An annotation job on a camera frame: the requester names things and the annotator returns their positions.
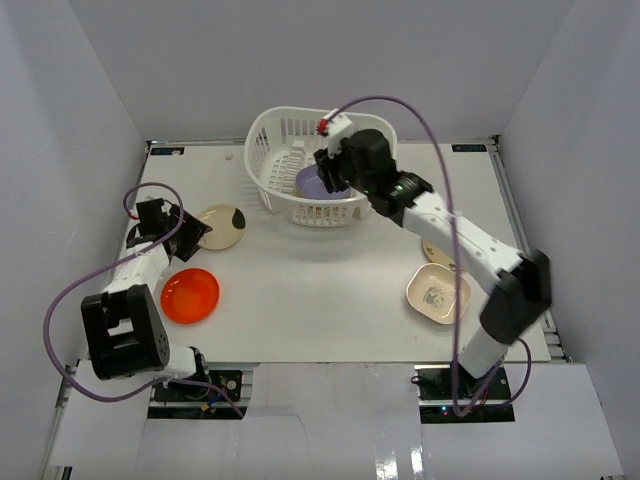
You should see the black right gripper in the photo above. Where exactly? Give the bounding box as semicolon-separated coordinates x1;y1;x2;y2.
314;137;374;196

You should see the purple square panda plate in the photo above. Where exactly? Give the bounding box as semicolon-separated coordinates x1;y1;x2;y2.
295;165;353;201

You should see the beige round plate black spot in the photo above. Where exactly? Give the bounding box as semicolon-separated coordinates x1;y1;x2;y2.
197;204;246;251

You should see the cream square panda plate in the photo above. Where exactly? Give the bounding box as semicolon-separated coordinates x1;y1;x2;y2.
406;263;457;325

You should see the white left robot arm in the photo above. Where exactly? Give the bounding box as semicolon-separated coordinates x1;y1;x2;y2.
81;199;212;380

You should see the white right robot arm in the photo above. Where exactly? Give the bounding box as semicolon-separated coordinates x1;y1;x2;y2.
314;125;552;399

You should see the white plastic dish bin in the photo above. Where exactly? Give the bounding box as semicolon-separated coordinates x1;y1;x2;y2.
244;106;370;228

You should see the orange round plate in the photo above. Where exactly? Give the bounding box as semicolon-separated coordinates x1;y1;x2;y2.
160;268;221;325

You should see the beige round floral plate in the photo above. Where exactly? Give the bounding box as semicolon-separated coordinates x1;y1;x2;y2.
422;240;456;270

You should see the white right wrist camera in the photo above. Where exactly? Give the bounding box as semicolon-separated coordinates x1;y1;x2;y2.
316;109;355;157

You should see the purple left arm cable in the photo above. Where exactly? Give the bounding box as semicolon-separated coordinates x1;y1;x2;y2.
42;182;249;419

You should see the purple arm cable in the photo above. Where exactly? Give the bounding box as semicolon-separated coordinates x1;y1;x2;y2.
42;182;249;419
329;95;531;417

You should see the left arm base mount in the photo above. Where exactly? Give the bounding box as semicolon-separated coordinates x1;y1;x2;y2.
148;369;249;420

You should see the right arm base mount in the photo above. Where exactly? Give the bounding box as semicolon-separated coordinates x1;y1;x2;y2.
412;364;516;424

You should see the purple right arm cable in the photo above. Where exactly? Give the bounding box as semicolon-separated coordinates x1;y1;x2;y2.
329;95;531;417

